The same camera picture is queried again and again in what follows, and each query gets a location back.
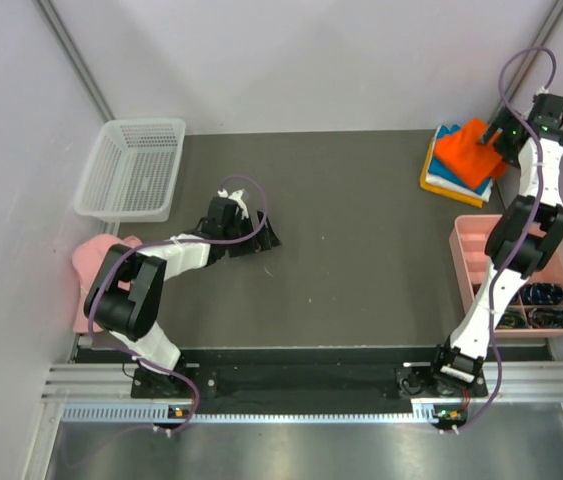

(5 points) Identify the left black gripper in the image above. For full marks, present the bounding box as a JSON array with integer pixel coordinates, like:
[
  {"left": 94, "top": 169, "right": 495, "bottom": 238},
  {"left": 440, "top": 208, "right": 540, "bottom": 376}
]
[{"left": 223, "top": 209, "right": 280, "bottom": 257}]

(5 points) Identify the orange t shirt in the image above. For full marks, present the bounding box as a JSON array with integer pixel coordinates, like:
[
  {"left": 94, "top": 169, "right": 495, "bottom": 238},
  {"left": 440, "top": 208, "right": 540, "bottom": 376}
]
[{"left": 435, "top": 118, "right": 507, "bottom": 188}]

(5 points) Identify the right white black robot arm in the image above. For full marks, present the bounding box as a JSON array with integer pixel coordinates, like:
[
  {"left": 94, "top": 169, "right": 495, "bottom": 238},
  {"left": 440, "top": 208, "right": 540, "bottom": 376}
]
[{"left": 427, "top": 91, "right": 563, "bottom": 396}]

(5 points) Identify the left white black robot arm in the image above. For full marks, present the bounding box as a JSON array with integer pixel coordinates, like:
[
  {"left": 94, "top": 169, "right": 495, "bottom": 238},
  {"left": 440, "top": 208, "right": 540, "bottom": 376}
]
[{"left": 83, "top": 191, "right": 281, "bottom": 397}]

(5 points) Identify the folded white t shirt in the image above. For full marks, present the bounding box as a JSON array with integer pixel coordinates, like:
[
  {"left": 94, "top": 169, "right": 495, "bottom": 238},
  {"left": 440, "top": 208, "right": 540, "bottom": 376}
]
[{"left": 420, "top": 124, "right": 493, "bottom": 208}]

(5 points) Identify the folded blue t shirt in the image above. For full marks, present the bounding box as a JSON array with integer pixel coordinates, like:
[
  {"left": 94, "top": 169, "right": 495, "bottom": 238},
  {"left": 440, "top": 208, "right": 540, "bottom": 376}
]
[{"left": 429, "top": 124, "right": 492, "bottom": 194}]

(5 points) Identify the folded yellow t shirt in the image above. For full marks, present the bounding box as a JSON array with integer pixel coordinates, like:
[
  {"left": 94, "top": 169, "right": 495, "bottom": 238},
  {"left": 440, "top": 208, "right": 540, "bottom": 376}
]
[{"left": 419, "top": 132, "right": 494, "bottom": 208}]

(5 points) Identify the pink compartment organizer tray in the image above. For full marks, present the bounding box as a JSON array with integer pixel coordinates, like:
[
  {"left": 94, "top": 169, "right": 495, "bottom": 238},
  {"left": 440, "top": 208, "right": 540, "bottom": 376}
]
[{"left": 449, "top": 214, "right": 563, "bottom": 339}]

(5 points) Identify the white perforated plastic basket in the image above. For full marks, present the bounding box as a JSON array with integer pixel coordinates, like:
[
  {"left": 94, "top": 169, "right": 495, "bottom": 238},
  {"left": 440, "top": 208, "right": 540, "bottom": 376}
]
[{"left": 74, "top": 117, "right": 186, "bottom": 223}]

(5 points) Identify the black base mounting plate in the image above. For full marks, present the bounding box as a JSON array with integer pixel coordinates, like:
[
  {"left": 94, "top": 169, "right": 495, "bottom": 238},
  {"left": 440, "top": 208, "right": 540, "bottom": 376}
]
[{"left": 130, "top": 360, "right": 487, "bottom": 401}]

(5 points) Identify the pink baseball cap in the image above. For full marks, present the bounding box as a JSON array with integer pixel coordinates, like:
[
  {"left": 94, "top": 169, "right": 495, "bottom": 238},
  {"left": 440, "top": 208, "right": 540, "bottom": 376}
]
[{"left": 72, "top": 233, "right": 141, "bottom": 334}]

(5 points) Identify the dark green rolled sock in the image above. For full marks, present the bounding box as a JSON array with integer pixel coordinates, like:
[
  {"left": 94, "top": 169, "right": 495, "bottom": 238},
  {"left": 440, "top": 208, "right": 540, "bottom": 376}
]
[{"left": 496, "top": 308, "right": 529, "bottom": 330}]

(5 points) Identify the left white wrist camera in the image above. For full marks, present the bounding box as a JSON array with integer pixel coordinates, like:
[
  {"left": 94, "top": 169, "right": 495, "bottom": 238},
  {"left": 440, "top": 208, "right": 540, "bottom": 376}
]
[{"left": 217, "top": 188, "right": 250, "bottom": 219}]

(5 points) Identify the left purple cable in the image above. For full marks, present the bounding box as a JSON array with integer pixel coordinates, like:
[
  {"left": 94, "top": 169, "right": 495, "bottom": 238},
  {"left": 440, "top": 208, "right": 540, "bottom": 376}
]
[{"left": 85, "top": 174, "right": 269, "bottom": 435}]

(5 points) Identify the purple cable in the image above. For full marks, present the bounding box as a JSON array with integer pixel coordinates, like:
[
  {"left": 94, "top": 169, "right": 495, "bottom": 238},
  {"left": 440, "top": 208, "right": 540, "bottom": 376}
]
[
  {"left": 453, "top": 46, "right": 558, "bottom": 435},
  {"left": 85, "top": 174, "right": 269, "bottom": 435}
]

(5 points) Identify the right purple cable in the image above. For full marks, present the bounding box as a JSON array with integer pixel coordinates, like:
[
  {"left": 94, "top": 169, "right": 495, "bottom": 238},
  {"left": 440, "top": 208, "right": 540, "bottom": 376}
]
[{"left": 453, "top": 46, "right": 558, "bottom": 435}]

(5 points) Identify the grey slotted cable duct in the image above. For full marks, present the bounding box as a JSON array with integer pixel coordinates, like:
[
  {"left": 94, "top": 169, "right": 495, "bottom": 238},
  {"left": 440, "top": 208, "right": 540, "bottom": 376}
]
[{"left": 61, "top": 403, "right": 439, "bottom": 424}]

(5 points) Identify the aluminium frame rail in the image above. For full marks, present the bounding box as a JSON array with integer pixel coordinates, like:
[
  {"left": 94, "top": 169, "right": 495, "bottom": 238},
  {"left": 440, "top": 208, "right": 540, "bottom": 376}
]
[{"left": 42, "top": 361, "right": 563, "bottom": 402}]

